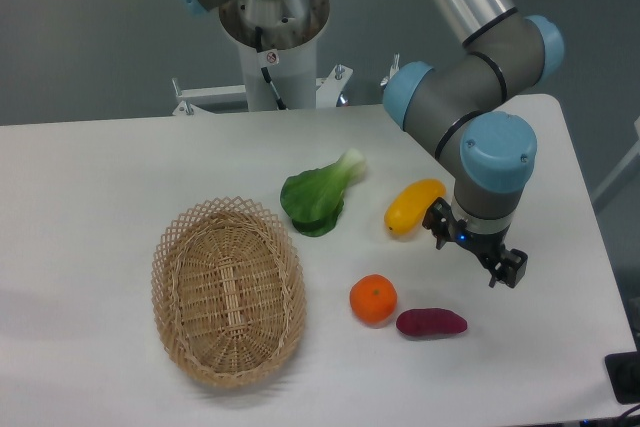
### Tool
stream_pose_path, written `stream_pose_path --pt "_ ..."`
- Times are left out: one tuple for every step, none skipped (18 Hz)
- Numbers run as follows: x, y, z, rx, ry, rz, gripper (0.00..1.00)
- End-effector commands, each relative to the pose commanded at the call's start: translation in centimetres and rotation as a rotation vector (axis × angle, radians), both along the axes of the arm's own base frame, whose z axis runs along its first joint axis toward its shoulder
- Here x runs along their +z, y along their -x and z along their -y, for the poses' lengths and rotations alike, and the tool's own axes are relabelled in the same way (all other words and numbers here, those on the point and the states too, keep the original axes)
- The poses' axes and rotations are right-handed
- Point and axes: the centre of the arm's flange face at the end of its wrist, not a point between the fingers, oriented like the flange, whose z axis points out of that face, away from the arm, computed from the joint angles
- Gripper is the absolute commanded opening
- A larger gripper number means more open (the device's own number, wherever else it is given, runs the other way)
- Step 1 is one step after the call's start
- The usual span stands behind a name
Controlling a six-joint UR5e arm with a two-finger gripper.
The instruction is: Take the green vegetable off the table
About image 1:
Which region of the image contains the black device at table edge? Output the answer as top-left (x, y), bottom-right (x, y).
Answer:
top-left (604, 351), bottom-right (639, 405)

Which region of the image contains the green bok choy vegetable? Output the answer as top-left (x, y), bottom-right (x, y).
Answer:
top-left (280, 149), bottom-right (366, 237)

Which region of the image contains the white frame leg right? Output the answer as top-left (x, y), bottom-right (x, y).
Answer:
top-left (591, 119), bottom-right (639, 212)

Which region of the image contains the yellow mango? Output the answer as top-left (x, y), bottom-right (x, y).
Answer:
top-left (384, 179), bottom-right (446, 238)

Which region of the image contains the orange tangerine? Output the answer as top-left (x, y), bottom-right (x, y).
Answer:
top-left (349, 274), bottom-right (398, 325)

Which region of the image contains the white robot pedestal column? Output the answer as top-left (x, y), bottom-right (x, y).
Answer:
top-left (219, 0), bottom-right (330, 112)

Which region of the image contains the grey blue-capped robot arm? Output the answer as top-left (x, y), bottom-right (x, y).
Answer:
top-left (181, 0), bottom-right (564, 287)

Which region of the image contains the purple sweet potato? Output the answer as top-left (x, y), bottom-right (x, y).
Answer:
top-left (396, 308), bottom-right (468, 338)

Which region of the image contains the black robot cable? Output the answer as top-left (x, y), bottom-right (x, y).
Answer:
top-left (254, 25), bottom-right (289, 111)

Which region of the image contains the white metal base frame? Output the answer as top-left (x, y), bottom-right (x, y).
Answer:
top-left (171, 54), bottom-right (406, 116)

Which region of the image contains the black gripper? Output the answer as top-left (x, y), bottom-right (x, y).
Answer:
top-left (422, 198), bottom-right (528, 288)

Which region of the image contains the woven wicker basket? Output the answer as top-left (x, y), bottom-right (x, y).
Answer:
top-left (151, 197), bottom-right (306, 389)

